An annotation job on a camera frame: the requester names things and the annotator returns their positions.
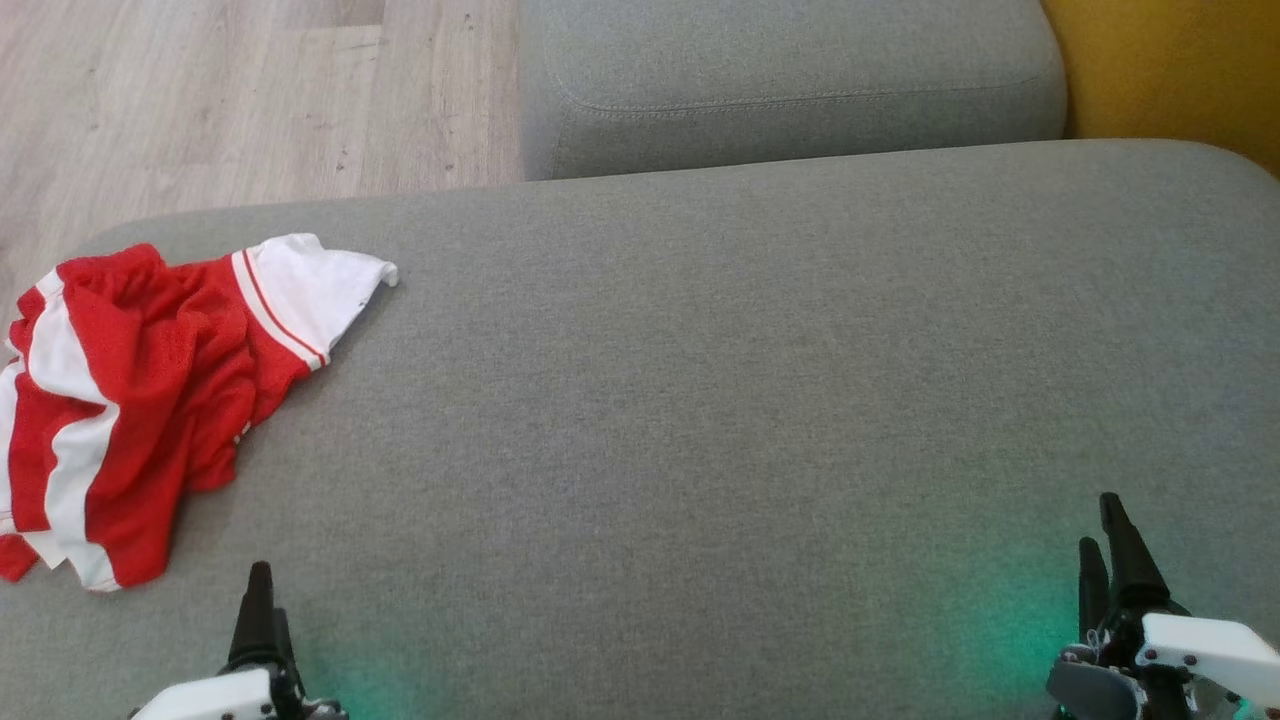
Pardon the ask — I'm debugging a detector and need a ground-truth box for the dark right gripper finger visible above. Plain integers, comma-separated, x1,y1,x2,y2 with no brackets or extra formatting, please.
1100,492,1173,613
1078,538,1113,643

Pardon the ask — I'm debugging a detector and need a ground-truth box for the small grey sofa cushion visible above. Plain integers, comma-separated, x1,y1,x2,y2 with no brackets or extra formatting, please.
518,0,1069,182

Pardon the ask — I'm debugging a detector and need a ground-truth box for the red and white sports jersey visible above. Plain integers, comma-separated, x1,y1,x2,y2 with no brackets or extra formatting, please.
0,233,399,593

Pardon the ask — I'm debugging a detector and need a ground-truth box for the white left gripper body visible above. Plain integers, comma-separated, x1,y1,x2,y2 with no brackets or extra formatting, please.
130,666,349,720

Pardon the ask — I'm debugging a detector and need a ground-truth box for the large grey sofa seat cushion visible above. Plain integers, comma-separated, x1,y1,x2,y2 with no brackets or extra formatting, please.
0,138,1280,720

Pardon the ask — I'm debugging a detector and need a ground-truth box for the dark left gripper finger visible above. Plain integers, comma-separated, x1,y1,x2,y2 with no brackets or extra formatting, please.
228,562,276,669
274,608,307,697

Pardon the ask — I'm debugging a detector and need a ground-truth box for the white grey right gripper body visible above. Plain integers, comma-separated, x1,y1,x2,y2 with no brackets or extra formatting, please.
1046,600,1280,720

